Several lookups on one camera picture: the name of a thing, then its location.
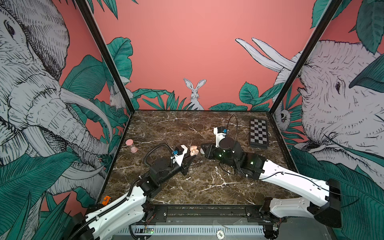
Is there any pink earbud charging case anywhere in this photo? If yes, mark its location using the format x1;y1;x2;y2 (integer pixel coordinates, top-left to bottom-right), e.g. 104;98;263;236
190;146;199;156

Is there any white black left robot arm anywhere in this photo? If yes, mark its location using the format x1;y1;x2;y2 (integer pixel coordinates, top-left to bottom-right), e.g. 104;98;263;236
62;153;196;240

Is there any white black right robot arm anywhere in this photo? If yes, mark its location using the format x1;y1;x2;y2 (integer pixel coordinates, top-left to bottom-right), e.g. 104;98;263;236
201;143;342;228

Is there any folded black white chessboard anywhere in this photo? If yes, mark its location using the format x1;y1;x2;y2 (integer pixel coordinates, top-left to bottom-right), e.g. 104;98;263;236
249;119;269;149

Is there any pink sand hourglass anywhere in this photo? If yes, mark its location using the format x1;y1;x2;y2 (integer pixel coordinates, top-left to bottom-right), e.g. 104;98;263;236
126;139;138;153

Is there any orange clip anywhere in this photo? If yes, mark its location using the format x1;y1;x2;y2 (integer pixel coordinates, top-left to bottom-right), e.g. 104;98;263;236
102;196;112;206

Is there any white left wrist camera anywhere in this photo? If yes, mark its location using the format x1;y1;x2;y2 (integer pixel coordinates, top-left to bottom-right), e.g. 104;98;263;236
171;145;188;167

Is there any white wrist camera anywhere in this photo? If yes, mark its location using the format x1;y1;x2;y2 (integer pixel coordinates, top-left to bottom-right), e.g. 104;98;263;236
171;145;188;167
213;127;227;148

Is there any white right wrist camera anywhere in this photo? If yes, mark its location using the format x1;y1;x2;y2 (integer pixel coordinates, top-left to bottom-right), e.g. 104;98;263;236
213;127;227;148

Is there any black front mounting rail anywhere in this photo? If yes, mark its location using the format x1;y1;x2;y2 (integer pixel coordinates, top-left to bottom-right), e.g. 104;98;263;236
138;204;288;225

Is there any white slotted cable duct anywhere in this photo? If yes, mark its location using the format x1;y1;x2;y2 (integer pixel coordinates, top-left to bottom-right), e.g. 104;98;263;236
131;225;264;236

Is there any black left corner frame post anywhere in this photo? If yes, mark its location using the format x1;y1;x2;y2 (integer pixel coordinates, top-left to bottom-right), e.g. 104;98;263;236
75;0;135;115

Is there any black corner frame post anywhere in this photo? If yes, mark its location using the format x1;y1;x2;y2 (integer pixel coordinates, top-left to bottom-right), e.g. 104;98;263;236
269;0;342;115
75;0;135;115

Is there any black right corner frame post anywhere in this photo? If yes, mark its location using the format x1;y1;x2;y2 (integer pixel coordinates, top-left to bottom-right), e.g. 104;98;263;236
269;0;342;115

